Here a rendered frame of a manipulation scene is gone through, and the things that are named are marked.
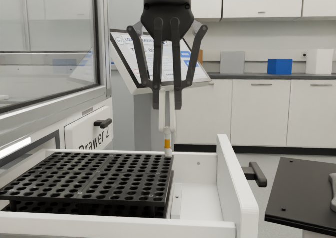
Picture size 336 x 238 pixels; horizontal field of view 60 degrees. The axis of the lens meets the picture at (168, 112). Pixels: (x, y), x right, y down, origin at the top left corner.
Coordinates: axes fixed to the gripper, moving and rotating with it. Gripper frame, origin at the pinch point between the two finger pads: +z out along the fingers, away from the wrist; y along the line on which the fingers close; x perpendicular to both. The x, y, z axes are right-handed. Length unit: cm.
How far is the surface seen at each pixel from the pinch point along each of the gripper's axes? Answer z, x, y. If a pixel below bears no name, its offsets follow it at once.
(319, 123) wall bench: 60, -276, -142
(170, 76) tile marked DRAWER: -1, -82, 6
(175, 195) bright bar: 13.9, 3.1, -1.6
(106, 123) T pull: 7.7, -22.8, 17.7
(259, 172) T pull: 7.5, 7.8, -13.8
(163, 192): 8.8, 12.8, -0.6
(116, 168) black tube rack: 8.7, 5.0, 7.7
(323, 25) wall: -52, -346, -166
